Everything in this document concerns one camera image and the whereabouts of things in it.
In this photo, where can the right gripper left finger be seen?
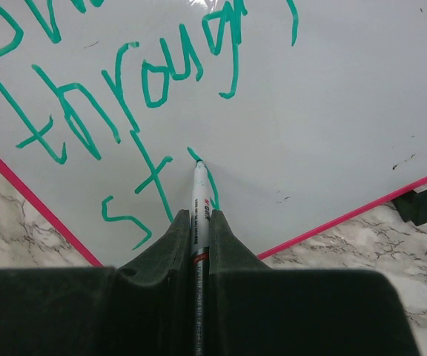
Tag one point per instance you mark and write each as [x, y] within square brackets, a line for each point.
[138, 309]

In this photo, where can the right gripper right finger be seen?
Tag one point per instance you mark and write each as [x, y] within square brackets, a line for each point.
[258, 310]

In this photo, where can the green whiteboard marker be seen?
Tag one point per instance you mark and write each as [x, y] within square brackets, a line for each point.
[200, 219]

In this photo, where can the whiteboard with pink frame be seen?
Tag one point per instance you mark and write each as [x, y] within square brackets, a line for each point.
[305, 113]

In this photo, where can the black clip on whiteboard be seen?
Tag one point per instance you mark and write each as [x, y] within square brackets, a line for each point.
[412, 207]

